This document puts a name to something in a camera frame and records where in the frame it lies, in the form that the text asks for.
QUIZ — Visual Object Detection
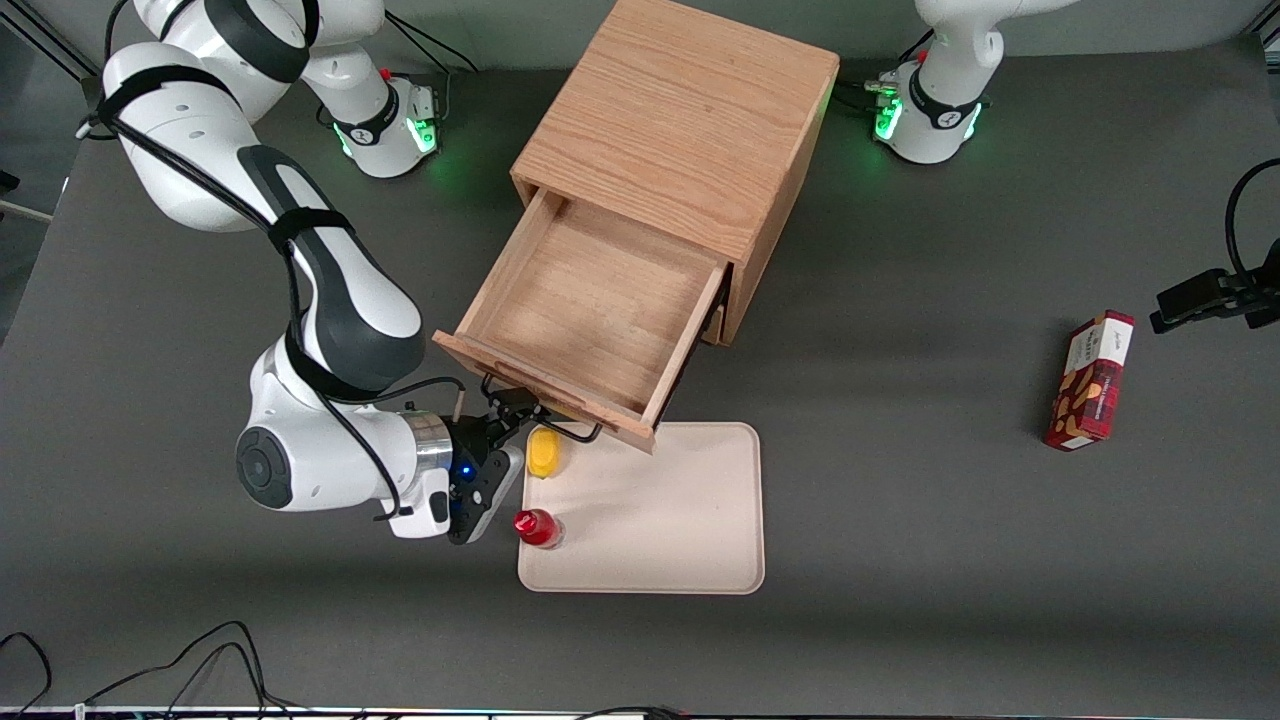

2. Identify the wooden drawer cabinet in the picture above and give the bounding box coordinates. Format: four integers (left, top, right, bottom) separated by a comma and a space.
510, 0, 843, 348

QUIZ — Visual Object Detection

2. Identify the red small bottle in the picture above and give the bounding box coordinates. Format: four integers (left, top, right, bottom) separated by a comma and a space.
513, 508, 566, 551

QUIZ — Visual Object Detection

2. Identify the black metal drawer handle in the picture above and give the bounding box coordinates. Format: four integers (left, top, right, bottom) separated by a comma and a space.
480, 374, 604, 445

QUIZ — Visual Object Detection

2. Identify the black camera clamp mount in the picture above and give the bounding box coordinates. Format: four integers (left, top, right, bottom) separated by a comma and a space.
1148, 238, 1280, 336

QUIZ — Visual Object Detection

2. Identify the black looped cable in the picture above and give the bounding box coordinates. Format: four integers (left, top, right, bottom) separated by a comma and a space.
1225, 158, 1280, 281

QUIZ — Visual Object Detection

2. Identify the black floor cable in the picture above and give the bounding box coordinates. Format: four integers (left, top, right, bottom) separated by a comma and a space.
82, 620, 306, 717
0, 631, 53, 717

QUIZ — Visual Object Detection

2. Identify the red plaid cookie box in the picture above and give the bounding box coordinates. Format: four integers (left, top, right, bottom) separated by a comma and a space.
1043, 310, 1137, 453

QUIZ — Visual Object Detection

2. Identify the yellow toy lemon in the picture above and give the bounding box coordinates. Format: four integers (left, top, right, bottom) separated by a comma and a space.
526, 427, 564, 480

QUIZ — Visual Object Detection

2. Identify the beige plastic tray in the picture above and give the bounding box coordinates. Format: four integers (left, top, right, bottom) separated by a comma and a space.
517, 421, 766, 596

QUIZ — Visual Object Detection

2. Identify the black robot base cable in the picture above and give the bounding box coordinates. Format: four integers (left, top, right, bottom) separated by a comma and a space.
383, 16, 479, 77
838, 30, 936, 111

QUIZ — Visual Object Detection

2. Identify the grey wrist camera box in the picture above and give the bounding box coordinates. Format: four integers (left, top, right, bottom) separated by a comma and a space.
447, 445, 527, 546

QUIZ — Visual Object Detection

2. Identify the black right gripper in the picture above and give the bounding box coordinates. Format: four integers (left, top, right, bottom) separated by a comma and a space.
442, 385, 550, 491

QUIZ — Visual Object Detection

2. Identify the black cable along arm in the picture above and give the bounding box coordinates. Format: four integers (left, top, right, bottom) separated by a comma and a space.
78, 95, 467, 523

